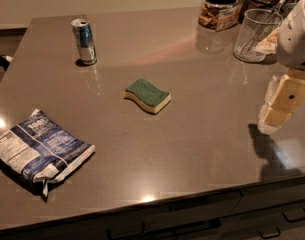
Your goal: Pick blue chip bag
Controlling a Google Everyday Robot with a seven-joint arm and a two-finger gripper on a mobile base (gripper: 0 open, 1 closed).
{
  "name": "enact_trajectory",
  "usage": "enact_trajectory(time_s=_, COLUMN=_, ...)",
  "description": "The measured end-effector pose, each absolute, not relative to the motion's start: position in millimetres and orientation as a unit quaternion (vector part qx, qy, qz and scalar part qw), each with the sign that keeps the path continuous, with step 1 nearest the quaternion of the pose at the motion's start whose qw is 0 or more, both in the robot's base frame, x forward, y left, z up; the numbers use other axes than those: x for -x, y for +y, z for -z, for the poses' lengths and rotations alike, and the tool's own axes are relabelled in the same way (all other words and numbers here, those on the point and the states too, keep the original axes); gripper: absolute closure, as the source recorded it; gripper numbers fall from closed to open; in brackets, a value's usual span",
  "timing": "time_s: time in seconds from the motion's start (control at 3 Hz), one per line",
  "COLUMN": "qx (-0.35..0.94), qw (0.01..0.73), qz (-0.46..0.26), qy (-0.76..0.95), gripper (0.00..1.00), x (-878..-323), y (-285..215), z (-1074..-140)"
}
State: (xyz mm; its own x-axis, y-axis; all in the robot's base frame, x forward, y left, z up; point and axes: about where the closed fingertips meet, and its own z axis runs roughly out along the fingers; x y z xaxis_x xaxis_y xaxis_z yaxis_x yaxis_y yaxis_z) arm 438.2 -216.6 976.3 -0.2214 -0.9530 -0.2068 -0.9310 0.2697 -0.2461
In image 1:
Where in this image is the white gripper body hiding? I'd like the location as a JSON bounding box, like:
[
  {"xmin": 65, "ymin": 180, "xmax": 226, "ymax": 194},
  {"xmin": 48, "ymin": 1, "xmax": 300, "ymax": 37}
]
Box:
[{"xmin": 276, "ymin": 0, "xmax": 305, "ymax": 70}]

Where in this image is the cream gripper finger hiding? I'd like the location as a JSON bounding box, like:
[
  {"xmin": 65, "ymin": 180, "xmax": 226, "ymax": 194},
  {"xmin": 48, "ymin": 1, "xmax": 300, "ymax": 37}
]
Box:
[
  {"xmin": 258, "ymin": 75, "xmax": 286, "ymax": 135},
  {"xmin": 272, "ymin": 71, "xmax": 305, "ymax": 126}
]

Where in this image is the blue white chip bag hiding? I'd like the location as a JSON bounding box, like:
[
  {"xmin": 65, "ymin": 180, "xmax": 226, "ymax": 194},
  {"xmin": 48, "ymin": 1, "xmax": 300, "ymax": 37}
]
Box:
[{"xmin": 0, "ymin": 109, "xmax": 95, "ymax": 197}]

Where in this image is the metal whisk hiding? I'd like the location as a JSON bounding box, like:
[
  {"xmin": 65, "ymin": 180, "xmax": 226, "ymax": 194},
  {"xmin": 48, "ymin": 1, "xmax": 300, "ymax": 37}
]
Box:
[{"xmin": 239, "ymin": 0, "xmax": 287, "ymax": 55}]

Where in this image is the glass jar black lid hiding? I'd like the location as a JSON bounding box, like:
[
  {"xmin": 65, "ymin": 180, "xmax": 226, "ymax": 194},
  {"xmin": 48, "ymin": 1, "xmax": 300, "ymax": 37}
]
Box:
[{"xmin": 198, "ymin": 0, "xmax": 242, "ymax": 32}]

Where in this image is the green yellow sponge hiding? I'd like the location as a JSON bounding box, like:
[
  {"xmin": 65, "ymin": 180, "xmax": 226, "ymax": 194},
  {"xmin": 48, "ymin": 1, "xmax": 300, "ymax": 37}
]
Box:
[{"xmin": 124, "ymin": 79, "xmax": 171, "ymax": 114}]

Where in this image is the silver blue drink can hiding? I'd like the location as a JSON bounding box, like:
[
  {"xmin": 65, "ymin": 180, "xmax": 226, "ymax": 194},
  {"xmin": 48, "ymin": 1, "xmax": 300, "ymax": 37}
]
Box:
[{"xmin": 71, "ymin": 18, "xmax": 97, "ymax": 65}]

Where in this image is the dark object at left edge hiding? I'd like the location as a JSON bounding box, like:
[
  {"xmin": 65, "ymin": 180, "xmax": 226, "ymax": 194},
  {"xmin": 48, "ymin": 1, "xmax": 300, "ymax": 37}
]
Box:
[{"xmin": 0, "ymin": 55, "xmax": 13, "ymax": 70}]

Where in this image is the black drawer handle right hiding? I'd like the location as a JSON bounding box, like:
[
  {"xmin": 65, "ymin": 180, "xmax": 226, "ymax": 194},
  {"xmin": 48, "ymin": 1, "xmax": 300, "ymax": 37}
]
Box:
[{"xmin": 282, "ymin": 208, "xmax": 305, "ymax": 223}]

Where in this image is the black drawer handle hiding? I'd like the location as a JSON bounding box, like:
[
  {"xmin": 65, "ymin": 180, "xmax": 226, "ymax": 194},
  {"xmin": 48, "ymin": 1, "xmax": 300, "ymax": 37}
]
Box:
[
  {"xmin": 259, "ymin": 228, "xmax": 281, "ymax": 240},
  {"xmin": 282, "ymin": 208, "xmax": 305, "ymax": 223}
]

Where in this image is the black drawer handle lower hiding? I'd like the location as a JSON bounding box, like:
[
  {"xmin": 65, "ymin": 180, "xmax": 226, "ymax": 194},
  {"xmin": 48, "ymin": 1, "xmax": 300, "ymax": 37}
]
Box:
[{"xmin": 259, "ymin": 228, "xmax": 281, "ymax": 240}]

